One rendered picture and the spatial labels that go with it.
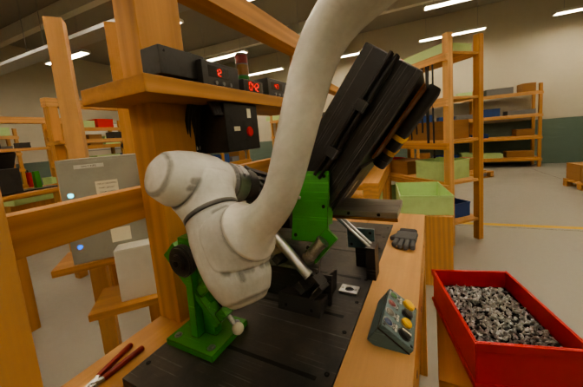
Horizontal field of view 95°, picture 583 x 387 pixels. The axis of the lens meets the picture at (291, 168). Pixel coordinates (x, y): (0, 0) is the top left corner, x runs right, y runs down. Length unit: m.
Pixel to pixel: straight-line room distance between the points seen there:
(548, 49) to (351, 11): 10.22
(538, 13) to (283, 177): 10.43
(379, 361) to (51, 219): 0.76
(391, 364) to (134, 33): 0.97
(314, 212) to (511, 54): 9.73
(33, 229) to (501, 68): 10.15
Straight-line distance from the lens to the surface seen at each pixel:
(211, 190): 0.48
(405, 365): 0.72
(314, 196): 0.81
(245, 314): 0.86
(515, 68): 10.26
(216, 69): 0.86
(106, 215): 0.83
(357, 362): 0.71
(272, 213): 0.38
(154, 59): 0.78
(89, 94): 0.83
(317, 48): 0.37
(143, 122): 0.82
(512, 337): 0.91
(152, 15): 0.89
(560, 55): 10.59
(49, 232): 0.79
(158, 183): 0.48
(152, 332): 0.95
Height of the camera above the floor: 1.38
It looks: 7 degrees down
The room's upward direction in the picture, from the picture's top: 5 degrees counter-clockwise
